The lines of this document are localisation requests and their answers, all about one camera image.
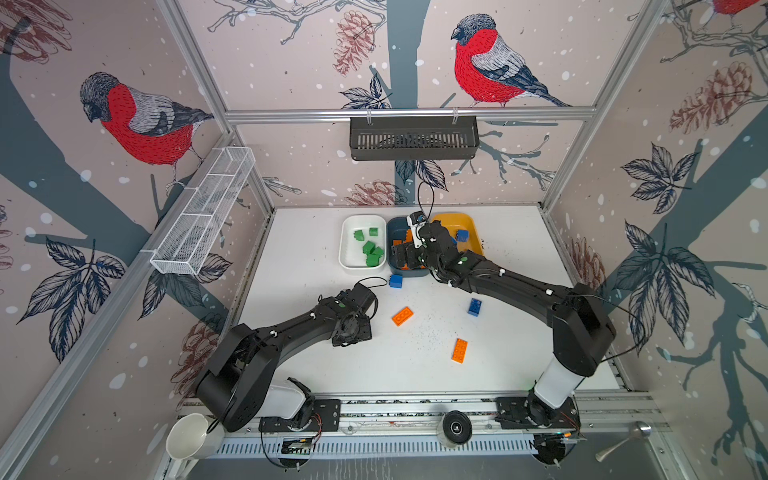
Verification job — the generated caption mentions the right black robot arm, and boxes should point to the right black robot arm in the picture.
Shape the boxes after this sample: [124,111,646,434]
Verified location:
[392,212,616,427]

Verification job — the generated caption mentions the blue lego brick mid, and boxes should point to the blue lego brick mid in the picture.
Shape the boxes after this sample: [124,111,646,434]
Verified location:
[468,298,482,317]

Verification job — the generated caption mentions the black wire wall basket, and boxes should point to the black wire wall basket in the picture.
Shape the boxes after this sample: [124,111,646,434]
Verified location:
[349,116,480,161]

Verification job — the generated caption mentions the dark teal plastic bin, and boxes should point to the dark teal plastic bin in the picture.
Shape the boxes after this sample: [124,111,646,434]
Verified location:
[386,216,428,277]

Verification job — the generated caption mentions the white mesh wall shelf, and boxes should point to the white mesh wall shelf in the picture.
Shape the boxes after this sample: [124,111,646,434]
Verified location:
[150,146,255,275]

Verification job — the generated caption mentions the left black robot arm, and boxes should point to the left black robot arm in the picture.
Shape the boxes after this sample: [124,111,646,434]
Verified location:
[190,283,378,432]

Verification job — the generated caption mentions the small blue lego brick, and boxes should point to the small blue lego brick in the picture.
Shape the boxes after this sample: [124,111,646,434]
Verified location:
[455,230,470,243]

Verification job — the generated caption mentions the white ceramic mug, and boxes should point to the white ceramic mug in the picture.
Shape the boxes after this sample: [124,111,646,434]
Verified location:
[165,413,226,460]

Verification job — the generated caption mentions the white plastic bin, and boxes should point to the white plastic bin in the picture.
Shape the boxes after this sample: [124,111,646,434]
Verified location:
[338,214,387,273]

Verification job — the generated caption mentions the black round knob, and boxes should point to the black round knob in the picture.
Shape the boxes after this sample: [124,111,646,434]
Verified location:
[437,410,473,448]

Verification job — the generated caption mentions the orange lego brick tilted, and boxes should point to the orange lego brick tilted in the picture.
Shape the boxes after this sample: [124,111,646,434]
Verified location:
[392,307,414,326]

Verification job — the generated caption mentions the orange lego brick lone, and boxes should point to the orange lego brick lone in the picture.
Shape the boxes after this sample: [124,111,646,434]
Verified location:
[451,338,468,364]

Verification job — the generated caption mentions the yellow plastic bin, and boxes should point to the yellow plastic bin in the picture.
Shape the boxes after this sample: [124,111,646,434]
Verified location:
[434,213,484,256]

